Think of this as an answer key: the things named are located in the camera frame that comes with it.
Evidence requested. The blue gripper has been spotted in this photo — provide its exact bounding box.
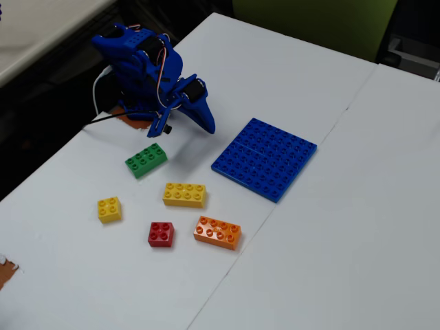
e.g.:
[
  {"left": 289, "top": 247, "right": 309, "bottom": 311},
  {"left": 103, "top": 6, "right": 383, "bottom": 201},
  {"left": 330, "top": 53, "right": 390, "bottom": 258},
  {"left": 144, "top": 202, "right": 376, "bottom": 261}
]
[{"left": 168, "top": 74, "right": 217, "bottom": 135}]

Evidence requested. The yellow 2x2 block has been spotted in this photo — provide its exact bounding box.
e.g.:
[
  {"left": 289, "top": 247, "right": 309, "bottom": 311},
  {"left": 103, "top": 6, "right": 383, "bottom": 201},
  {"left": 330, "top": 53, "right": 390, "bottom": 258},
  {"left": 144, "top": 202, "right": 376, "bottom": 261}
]
[{"left": 97, "top": 196, "right": 123, "bottom": 224}]

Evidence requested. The green 2x4 block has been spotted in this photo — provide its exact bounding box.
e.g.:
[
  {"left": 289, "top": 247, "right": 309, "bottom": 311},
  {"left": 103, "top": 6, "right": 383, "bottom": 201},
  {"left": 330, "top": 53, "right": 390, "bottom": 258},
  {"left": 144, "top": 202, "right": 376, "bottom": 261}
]
[{"left": 124, "top": 142, "right": 168, "bottom": 179}]

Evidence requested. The yellow 2x4 block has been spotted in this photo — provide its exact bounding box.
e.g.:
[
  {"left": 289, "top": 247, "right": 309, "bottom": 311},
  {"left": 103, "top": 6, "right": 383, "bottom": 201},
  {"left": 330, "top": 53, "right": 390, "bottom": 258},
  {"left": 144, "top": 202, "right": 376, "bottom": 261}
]
[{"left": 162, "top": 181, "right": 208, "bottom": 210}]

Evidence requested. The orange 2x4 block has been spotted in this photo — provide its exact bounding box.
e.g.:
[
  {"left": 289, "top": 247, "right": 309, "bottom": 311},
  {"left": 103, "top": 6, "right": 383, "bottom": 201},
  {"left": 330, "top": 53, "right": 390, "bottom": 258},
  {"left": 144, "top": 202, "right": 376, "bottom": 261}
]
[{"left": 192, "top": 215, "right": 242, "bottom": 252}]

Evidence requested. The red 2x2 block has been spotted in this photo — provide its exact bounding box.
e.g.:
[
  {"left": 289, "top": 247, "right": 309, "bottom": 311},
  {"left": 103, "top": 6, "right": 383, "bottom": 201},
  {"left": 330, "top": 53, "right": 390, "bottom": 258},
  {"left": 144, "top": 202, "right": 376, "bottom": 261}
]
[{"left": 147, "top": 221, "right": 175, "bottom": 248}]

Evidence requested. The blue 8x8 plate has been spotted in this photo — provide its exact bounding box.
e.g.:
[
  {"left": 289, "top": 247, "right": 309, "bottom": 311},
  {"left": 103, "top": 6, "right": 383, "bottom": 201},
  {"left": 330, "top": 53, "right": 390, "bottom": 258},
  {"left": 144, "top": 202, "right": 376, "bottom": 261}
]
[{"left": 210, "top": 117, "right": 318, "bottom": 204}]

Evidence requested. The white side table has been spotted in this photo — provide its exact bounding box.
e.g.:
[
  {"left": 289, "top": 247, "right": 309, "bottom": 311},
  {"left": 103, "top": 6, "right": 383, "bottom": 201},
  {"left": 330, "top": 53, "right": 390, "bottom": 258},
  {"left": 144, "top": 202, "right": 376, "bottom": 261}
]
[{"left": 0, "top": 0, "right": 118, "bottom": 87}]

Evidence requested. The grey box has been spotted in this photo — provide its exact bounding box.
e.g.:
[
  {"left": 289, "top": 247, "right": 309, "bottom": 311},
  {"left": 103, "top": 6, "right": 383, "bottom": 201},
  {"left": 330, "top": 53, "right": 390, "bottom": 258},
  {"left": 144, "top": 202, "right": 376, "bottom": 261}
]
[{"left": 388, "top": 37, "right": 440, "bottom": 83}]

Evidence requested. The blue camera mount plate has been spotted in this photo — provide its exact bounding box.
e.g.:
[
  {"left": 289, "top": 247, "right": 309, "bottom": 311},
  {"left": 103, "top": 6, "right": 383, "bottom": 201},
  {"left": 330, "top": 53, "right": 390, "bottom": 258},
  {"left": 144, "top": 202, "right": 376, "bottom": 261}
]
[{"left": 146, "top": 109, "right": 173, "bottom": 139}]

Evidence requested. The red white servo wire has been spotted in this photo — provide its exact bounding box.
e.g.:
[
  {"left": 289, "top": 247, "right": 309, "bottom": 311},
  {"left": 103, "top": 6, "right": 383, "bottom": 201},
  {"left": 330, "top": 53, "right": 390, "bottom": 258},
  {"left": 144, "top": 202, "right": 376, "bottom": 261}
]
[{"left": 155, "top": 46, "right": 171, "bottom": 111}]

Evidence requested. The black cable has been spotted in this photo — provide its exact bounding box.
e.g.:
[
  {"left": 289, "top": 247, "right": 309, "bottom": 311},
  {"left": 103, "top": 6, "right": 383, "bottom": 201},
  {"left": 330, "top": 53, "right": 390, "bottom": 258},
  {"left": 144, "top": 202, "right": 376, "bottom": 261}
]
[{"left": 82, "top": 110, "right": 154, "bottom": 131}]

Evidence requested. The white cable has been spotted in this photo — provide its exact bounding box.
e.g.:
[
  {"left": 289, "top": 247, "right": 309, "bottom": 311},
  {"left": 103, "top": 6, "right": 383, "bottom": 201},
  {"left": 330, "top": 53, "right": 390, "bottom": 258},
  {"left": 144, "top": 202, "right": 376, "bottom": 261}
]
[{"left": 91, "top": 67, "right": 114, "bottom": 114}]

